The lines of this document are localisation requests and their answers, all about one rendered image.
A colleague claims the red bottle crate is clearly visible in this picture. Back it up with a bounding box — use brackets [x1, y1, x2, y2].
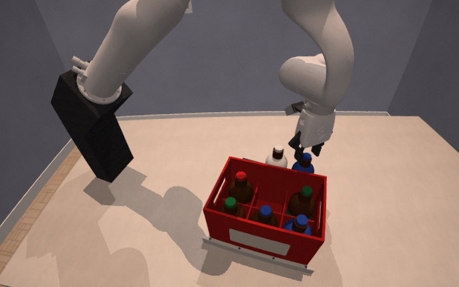
[209, 159, 327, 265]

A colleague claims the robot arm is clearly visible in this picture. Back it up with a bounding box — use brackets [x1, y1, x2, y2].
[70, 0, 354, 116]

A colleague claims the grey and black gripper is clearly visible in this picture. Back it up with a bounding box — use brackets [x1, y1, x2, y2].
[288, 109, 335, 163]

